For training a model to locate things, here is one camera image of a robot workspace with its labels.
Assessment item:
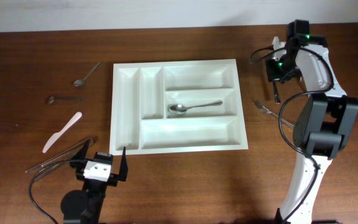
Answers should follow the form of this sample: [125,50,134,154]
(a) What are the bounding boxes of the steel tablespoon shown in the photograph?
[272,82,281,104]
[168,100,223,115]

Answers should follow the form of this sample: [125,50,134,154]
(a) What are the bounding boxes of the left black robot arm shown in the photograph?
[60,140,129,223]

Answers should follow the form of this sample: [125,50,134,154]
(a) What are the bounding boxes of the long steel tongs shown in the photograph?
[25,138,95,174]

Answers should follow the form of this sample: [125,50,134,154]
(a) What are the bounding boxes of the left black camera cable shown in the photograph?
[27,159,85,224]

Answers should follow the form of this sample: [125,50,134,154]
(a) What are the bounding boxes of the white plastic cutlery tray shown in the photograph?
[109,59,248,155]

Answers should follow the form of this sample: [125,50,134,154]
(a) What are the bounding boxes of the pink plastic knife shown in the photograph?
[42,112,83,153]

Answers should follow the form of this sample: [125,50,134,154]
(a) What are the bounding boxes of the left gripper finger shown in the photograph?
[70,139,90,168]
[119,147,128,182]

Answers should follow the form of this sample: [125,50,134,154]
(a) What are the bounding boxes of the small dark teaspoon lower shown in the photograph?
[46,96,85,105]

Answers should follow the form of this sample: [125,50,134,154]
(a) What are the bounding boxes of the steel fork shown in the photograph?
[253,100,294,129]
[298,77,307,92]

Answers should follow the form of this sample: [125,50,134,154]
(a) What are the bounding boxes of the small steel teaspoon upper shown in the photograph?
[73,62,100,87]

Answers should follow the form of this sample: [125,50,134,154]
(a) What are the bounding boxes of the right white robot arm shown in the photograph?
[265,20,358,223]

